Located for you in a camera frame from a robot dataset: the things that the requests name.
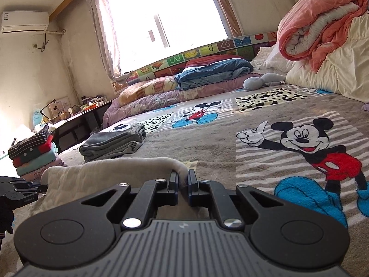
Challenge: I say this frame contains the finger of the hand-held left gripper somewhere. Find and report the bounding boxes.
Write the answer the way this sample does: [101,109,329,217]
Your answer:
[0,177,30,189]
[16,185,49,194]

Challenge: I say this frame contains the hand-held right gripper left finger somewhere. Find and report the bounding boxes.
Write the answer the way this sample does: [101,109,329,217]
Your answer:
[82,171,179,228]

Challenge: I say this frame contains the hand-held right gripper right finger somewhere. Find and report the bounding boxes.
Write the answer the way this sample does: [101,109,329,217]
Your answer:
[187,170,284,230]

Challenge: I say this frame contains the white quilted garment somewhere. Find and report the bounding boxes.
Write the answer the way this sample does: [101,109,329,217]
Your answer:
[35,156,212,220]

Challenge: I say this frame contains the stack of folded clothes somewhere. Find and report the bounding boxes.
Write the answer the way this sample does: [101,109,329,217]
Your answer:
[8,125,65,177]

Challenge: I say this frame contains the folded grey clothes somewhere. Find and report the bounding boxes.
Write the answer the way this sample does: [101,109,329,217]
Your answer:
[79,123,147,162]

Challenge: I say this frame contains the person's left hand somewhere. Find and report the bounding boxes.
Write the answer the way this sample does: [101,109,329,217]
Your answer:
[0,200,14,234]

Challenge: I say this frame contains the cartoon mouse printed blanket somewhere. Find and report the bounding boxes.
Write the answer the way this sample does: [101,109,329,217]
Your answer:
[0,85,369,237]

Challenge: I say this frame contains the light blue packet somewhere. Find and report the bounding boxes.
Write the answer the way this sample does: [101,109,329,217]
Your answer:
[33,108,48,128]

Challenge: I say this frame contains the desk lamp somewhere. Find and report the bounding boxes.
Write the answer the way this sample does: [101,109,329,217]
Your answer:
[40,99,57,122]

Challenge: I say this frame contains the dark desk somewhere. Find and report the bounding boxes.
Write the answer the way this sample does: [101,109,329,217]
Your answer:
[43,99,113,152]

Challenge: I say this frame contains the purple floral quilt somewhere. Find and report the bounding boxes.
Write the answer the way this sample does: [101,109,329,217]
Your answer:
[102,79,254,127]

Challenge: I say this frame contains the yellow floral pillow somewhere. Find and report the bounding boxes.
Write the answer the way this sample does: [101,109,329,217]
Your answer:
[119,76,179,107]

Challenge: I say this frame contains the desk clutter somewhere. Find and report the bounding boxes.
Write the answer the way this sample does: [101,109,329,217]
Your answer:
[81,94,106,111]

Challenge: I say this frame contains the folded blue blanket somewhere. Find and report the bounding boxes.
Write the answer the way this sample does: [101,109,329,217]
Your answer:
[174,58,254,90]

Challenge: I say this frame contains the grey-blue plush toy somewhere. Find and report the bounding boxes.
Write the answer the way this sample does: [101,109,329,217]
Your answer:
[243,73,286,90]

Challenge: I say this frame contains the colourful alphabet foam mat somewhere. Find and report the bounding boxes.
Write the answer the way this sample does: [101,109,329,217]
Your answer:
[111,32,279,94]

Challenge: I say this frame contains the red pillow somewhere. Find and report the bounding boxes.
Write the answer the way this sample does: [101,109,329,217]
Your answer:
[184,54,245,68]

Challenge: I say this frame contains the white bed cloth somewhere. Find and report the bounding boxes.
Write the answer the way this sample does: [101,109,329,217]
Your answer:
[251,46,292,74]

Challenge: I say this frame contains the white air conditioner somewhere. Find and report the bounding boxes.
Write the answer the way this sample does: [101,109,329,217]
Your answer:
[0,11,49,33]

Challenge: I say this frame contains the sheer patterned curtain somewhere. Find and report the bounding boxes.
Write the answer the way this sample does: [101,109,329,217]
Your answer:
[85,0,130,83]

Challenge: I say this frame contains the window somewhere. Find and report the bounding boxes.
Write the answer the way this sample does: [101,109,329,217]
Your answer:
[105,0,243,74]

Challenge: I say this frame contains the cream quilt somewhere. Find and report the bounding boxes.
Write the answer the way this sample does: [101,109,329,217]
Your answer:
[285,14,369,103]

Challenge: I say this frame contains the rolled pink quilt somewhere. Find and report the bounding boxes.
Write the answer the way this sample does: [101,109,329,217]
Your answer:
[276,0,369,72]

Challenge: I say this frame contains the air conditioner cable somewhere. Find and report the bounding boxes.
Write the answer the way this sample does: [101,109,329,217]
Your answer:
[34,30,67,52]

